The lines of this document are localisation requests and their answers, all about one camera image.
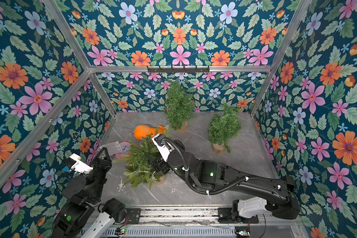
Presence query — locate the clear battery box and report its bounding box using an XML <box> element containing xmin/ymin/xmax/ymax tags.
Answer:
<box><xmin>98</xmin><ymin>141</ymin><xmax>122</xmax><ymax>156</ymax></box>

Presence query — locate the light green fern christmas tree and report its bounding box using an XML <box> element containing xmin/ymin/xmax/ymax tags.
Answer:
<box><xmin>113</xmin><ymin>127</ymin><xmax>169</xmax><ymax>185</ymax></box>

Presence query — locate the thin wire string light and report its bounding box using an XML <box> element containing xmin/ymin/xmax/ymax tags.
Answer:
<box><xmin>117</xmin><ymin>170</ymin><xmax>159</xmax><ymax>192</ymax></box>

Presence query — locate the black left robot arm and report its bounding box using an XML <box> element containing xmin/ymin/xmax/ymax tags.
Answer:
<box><xmin>50</xmin><ymin>147</ymin><xmax>127</xmax><ymax>238</ymax></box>

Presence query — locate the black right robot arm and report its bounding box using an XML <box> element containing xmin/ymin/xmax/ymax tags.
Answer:
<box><xmin>150</xmin><ymin>134</ymin><xmax>301</xmax><ymax>223</ymax></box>

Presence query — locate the dark green tree back centre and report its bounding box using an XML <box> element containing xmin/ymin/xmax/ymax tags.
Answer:
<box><xmin>165</xmin><ymin>82</ymin><xmax>195</xmax><ymax>132</ymax></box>

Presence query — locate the dark green tree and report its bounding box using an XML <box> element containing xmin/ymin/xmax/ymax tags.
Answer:
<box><xmin>208</xmin><ymin>104</ymin><xmax>242</xmax><ymax>153</ymax></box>
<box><xmin>165</xmin><ymin>82</ymin><xmax>195</xmax><ymax>132</ymax></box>

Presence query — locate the dark green tree back right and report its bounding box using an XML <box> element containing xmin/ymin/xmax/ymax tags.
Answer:
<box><xmin>208</xmin><ymin>104</ymin><xmax>242</xmax><ymax>153</ymax></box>

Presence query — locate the pink alarm clock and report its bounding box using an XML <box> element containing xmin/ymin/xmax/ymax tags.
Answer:
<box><xmin>116</xmin><ymin>142</ymin><xmax>130</xmax><ymax>159</ymax></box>

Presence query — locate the orange plush toy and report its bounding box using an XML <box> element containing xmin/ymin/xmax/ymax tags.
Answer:
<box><xmin>133</xmin><ymin>125</ymin><xmax>166</xmax><ymax>140</ymax></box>

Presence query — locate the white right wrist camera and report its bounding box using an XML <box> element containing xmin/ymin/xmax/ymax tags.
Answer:
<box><xmin>152</xmin><ymin>133</ymin><xmax>172</xmax><ymax>162</ymax></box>

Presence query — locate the black corrugated cable hose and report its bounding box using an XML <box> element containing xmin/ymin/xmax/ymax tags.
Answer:
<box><xmin>162</xmin><ymin>137</ymin><xmax>250</xmax><ymax>196</ymax></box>

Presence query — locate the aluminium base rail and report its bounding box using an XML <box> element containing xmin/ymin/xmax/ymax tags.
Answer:
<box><xmin>51</xmin><ymin>205</ymin><xmax>286</xmax><ymax>238</ymax></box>

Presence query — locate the black hook rail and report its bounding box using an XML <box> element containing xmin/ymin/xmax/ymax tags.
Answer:
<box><xmin>147</xmin><ymin>66</ymin><xmax>210</xmax><ymax>73</ymax></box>

